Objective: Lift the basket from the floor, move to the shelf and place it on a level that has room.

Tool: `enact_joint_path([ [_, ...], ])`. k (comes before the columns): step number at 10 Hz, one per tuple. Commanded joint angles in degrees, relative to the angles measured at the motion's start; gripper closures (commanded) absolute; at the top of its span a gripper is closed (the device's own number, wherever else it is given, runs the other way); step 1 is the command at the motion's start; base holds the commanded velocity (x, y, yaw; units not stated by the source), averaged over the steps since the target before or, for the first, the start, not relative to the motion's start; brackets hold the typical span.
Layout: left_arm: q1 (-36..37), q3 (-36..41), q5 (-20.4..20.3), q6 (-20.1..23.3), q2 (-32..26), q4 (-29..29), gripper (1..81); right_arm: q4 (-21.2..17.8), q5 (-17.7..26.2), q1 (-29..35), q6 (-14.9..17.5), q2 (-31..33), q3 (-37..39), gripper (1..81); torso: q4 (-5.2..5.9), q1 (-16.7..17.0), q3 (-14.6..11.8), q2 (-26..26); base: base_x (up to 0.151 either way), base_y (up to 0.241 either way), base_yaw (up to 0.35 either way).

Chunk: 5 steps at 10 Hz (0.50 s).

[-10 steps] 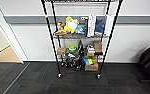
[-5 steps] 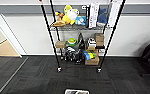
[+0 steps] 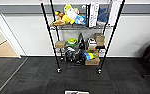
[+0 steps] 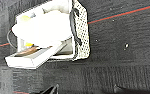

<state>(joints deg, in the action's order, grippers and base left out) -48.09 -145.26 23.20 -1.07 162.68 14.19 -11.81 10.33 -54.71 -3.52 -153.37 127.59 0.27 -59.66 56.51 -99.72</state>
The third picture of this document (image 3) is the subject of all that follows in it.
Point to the pale woven basket dark spots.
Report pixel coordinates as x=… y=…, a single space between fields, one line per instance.
x=77 y=92

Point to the long cardboard box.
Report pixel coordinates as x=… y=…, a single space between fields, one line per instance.
x=92 y=62

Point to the yellow and white plush toy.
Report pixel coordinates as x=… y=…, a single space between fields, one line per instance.
x=72 y=15

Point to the white door frame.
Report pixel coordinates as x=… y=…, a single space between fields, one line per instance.
x=10 y=36

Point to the grey clear plastic bag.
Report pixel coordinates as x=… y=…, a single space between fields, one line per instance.
x=71 y=53

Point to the blue bag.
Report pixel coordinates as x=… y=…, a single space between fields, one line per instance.
x=102 y=16

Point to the tall white box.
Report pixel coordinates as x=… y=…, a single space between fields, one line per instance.
x=94 y=13

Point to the small flat cardboard box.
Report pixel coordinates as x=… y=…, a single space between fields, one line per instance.
x=60 y=44

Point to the wide white box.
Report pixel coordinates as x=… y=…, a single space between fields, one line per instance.
x=113 y=11

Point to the brown plush toy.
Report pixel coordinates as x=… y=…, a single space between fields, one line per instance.
x=59 y=22

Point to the small blue toy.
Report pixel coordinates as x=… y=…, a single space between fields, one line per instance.
x=80 y=20

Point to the narrow white box black edge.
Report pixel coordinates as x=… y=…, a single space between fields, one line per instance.
x=88 y=15

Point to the blue yellow green toy blocks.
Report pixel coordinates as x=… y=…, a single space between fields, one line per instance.
x=88 y=56

